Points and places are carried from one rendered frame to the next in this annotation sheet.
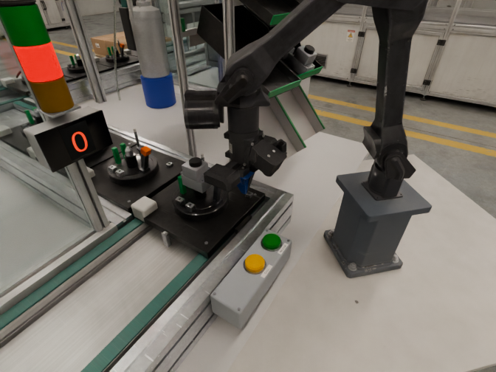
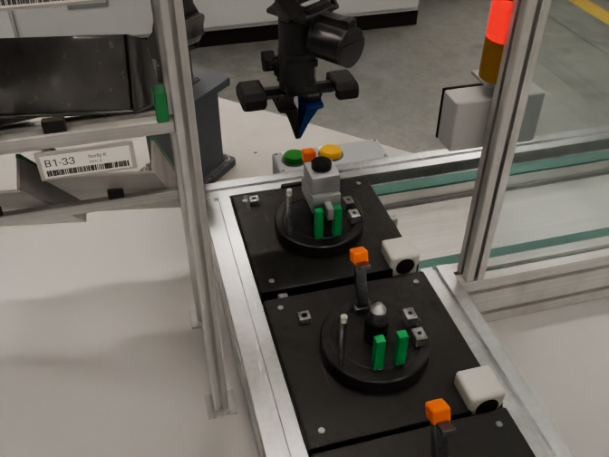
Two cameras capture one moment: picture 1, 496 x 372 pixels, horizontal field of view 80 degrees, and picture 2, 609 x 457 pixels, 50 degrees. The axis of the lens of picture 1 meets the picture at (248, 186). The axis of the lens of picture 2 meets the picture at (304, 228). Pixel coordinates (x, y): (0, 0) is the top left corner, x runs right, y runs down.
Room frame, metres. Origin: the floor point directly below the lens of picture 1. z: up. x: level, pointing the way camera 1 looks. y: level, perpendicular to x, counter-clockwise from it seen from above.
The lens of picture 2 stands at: (1.19, 0.63, 1.61)
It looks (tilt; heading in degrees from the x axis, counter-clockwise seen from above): 39 degrees down; 221
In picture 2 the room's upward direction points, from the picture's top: straight up
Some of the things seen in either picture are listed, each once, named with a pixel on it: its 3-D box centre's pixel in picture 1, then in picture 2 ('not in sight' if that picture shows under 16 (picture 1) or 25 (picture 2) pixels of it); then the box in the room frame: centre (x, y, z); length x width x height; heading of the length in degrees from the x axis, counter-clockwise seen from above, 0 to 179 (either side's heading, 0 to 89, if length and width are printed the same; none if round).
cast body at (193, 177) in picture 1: (193, 171); (323, 184); (0.58, 0.13, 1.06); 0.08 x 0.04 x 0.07; 57
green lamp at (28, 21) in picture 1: (24, 24); not in sight; (0.48, 0.32, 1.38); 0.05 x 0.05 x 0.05
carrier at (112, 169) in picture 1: (131, 158); (376, 325); (0.71, 0.33, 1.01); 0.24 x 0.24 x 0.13; 57
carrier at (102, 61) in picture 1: (116, 52); not in sight; (1.95, 0.82, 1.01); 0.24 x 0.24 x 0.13; 57
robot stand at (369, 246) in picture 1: (370, 222); (182, 129); (0.51, -0.29, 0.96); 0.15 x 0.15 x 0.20; 12
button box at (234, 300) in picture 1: (254, 273); (330, 168); (0.38, -0.01, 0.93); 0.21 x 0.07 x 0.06; 147
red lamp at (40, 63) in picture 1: (39, 60); (511, 16); (0.48, 0.32, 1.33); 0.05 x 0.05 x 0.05
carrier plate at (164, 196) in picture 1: (201, 204); (318, 232); (0.57, 0.12, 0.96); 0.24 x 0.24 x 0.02; 57
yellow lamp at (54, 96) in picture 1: (52, 93); (503, 57); (0.48, 0.32, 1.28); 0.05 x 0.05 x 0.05
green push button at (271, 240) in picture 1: (271, 242); (294, 159); (0.44, -0.05, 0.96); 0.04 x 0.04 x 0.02
